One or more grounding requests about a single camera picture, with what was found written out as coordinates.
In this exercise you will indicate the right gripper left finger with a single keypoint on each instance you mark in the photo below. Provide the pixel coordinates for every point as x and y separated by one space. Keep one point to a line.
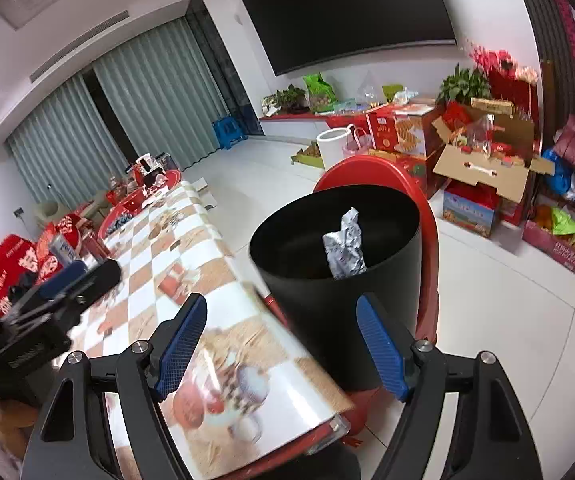
173 344

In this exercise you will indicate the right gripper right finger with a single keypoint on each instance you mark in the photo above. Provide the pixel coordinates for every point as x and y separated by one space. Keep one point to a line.
389 344

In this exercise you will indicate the silver crumpled foil bag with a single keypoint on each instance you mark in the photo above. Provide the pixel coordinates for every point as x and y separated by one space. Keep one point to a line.
343 248

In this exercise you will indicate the open cardboard box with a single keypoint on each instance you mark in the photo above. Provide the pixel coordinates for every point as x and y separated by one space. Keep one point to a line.
512 158

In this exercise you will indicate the green potted plant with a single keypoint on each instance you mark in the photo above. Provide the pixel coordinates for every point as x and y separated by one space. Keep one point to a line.
463 86

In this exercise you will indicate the blue white carton box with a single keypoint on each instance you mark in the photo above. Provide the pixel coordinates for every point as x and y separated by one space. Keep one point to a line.
62 250

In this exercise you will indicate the red flower bouquet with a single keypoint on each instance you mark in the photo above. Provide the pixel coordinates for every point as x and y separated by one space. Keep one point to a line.
502 62

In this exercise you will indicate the grey window curtain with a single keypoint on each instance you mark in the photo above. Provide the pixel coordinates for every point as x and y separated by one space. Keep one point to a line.
153 94

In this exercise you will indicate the red cookie gift box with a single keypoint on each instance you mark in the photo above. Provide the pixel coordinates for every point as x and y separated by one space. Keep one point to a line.
405 129

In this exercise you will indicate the red round tray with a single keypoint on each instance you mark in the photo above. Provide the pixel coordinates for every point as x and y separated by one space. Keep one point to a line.
133 202

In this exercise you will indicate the red plastic stool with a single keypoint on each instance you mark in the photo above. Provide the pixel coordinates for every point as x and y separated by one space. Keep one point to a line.
372 170

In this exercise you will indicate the white trash can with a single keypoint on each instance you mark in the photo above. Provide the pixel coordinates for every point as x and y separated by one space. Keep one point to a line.
331 144

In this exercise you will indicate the red sofa cover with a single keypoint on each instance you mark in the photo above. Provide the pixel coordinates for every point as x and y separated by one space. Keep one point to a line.
24 263

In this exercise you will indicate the blue plastic stool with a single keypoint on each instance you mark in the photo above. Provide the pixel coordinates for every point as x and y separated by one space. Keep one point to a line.
228 132

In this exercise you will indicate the black trash bin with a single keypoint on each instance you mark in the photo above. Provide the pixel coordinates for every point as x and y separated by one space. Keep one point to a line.
321 253

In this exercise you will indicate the left hand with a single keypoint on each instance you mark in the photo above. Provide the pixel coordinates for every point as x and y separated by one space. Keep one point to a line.
16 422

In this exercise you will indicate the pink gift bag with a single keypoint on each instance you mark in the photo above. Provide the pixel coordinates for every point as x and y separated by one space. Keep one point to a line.
357 141

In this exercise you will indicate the large black television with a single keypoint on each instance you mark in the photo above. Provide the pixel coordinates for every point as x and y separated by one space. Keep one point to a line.
300 33

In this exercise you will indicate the green snack bag on shelf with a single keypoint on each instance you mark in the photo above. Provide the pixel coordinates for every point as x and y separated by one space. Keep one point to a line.
321 95

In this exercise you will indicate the small plant on shelf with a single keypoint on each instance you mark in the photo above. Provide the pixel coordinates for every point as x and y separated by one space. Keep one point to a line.
292 100

